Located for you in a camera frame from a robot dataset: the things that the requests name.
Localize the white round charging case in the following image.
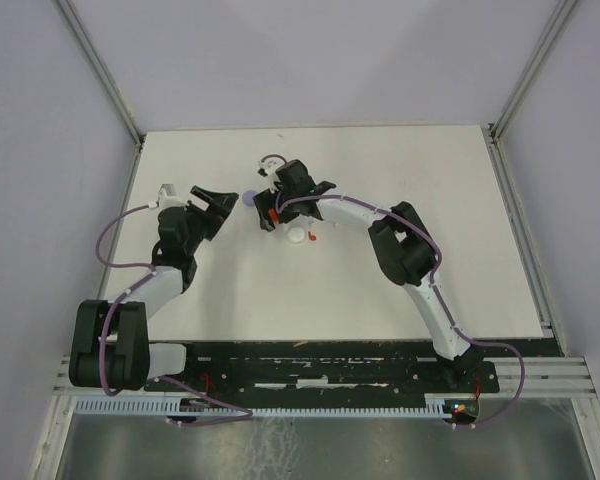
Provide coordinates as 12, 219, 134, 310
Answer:
287, 227, 306, 244

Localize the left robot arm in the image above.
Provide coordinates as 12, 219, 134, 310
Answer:
68, 184, 239, 396

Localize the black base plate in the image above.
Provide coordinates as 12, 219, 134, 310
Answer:
170, 341, 500, 404

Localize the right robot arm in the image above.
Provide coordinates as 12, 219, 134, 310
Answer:
253, 154, 484, 391

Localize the lavender round charging case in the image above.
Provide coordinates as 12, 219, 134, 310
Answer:
242, 190, 258, 207

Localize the left aluminium frame post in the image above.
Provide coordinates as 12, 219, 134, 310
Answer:
53, 0, 144, 145

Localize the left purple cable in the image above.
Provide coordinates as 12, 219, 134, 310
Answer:
95, 199, 254, 429

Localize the aluminium frame post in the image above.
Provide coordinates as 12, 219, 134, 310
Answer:
489, 0, 581, 143
53, 0, 144, 145

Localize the orange round charging case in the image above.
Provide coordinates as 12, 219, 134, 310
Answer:
268, 208, 280, 224

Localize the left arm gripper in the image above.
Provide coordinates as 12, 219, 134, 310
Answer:
183, 186, 238, 255

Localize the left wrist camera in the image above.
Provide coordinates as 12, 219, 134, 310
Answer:
147, 183, 186, 210

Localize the white cable duct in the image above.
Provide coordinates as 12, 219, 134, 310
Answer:
73, 392, 454, 417

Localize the front aluminium rail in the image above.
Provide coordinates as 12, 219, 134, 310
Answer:
53, 354, 596, 399

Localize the right aluminium frame post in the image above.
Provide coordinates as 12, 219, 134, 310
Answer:
489, 0, 581, 143

